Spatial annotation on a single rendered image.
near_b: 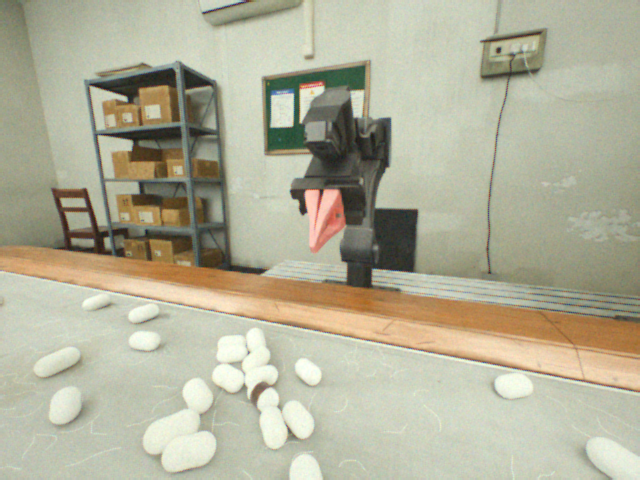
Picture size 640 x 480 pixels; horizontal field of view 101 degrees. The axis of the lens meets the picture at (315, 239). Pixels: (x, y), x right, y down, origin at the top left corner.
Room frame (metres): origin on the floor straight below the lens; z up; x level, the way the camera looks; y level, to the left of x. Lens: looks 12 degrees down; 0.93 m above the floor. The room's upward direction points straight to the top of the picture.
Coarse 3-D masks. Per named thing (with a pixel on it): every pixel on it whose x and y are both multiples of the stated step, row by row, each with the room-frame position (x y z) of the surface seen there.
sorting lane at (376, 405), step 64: (0, 320) 0.35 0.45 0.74; (64, 320) 0.35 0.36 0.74; (128, 320) 0.35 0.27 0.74; (192, 320) 0.35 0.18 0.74; (256, 320) 0.34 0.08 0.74; (0, 384) 0.22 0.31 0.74; (64, 384) 0.22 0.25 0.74; (128, 384) 0.22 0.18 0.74; (320, 384) 0.22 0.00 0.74; (384, 384) 0.22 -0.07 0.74; (448, 384) 0.22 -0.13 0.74; (576, 384) 0.22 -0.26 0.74; (0, 448) 0.16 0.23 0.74; (64, 448) 0.16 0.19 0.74; (128, 448) 0.16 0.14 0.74; (256, 448) 0.16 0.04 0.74; (320, 448) 0.16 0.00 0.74; (384, 448) 0.16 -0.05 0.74; (448, 448) 0.16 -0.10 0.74; (512, 448) 0.16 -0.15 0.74; (576, 448) 0.16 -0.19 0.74
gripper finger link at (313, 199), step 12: (312, 192) 0.35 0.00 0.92; (312, 204) 0.34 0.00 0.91; (348, 204) 0.38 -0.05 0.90; (360, 204) 0.37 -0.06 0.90; (312, 216) 0.33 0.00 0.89; (348, 216) 0.37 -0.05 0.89; (360, 216) 0.36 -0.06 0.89; (312, 228) 0.32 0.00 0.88; (324, 228) 0.37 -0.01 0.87; (312, 240) 0.31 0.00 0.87; (312, 252) 0.32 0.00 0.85
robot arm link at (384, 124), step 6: (360, 120) 0.47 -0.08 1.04; (366, 120) 0.47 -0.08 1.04; (372, 120) 0.60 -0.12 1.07; (378, 120) 0.65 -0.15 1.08; (384, 120) 0.68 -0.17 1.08; (390, 120) 0.68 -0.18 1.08; (360, 126) 0.46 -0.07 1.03; (366, 126) 0.47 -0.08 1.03; (378, 126) 0.64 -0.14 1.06; (384, 126) 0.68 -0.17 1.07; (390, 126) 0.68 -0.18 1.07; (366, 132) 0.47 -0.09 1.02; (384, 132) 0.72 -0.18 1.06; (390, 132) 0.69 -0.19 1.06; (378, 138) 0.65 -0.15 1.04; (384, 138) 0.73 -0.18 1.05; (390, 138) 0.70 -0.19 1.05; (390, 144) 0.70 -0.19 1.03; (390, 150) 0.71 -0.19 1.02; (390, 156) 0.72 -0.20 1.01; (390, 162) 0.73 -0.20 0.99
